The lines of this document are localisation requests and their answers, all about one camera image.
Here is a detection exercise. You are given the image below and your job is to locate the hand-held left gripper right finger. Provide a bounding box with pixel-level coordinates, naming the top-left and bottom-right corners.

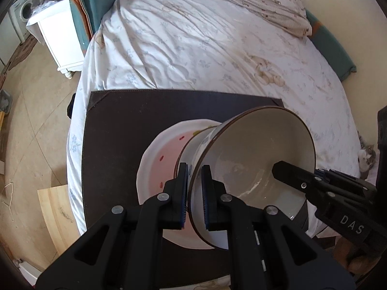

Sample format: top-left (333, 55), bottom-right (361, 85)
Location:
top-left (201, 165), bottom-right (357, 290)

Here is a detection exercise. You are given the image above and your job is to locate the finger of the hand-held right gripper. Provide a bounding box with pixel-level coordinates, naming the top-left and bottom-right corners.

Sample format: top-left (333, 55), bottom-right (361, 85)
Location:
top-left (314, 168), bottom-right (377, 200)
top-left (272, 161), bottom-right (342, 212)

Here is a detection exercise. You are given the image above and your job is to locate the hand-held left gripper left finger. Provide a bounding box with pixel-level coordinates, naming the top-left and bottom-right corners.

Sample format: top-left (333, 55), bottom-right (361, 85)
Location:
top-left (36, 162), bottom-right (192, 290)

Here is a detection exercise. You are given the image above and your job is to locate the large pink red-dotted plate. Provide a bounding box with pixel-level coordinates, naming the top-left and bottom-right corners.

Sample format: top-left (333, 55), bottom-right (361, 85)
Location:
top-left (137, 119), bottom-right (224, 244)

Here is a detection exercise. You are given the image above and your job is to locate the large white brown-rimmed bowl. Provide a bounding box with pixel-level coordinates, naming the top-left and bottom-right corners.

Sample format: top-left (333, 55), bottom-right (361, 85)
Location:
top-left (181, 106), bottom-right (316, 251)

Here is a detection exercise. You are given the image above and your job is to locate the grey and white cat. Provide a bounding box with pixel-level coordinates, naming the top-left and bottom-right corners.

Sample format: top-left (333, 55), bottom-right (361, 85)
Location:
top-left (357, 131), bottom-right (378, 179)

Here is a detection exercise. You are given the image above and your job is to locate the dark brown mat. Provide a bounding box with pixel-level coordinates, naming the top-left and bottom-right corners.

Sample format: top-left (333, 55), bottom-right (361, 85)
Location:
top-left (79, 90), bottom-right (310, 280)

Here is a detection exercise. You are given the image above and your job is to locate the wooden board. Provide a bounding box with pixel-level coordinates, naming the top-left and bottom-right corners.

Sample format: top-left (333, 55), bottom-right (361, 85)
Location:
top-left (37, 184), bottom-right (82, 256)

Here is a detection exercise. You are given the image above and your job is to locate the teal blanket with orange edge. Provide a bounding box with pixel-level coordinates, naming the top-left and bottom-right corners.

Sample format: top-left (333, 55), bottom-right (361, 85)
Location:
top-left (62, 0), bottom-right (357, 81)

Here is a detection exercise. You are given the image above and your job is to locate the white printed bed sheet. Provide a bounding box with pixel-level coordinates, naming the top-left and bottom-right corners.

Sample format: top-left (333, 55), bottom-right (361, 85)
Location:
top-left (66, 0), bottom-right (362, 290)

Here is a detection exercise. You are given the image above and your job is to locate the white nightstand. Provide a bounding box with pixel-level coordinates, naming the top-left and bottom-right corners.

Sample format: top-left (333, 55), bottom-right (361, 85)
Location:
top-left (27, 0), bottom-right (85, 80)

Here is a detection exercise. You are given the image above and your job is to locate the patterned floor rug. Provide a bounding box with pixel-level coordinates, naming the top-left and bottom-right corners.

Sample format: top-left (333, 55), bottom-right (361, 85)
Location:
top-left (7, 35), bottom-right (38, 71)

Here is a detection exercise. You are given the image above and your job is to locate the white washing machine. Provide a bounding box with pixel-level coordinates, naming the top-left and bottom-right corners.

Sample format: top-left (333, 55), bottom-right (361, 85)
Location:
top-left (9, 0), bottom-right (35, 43)

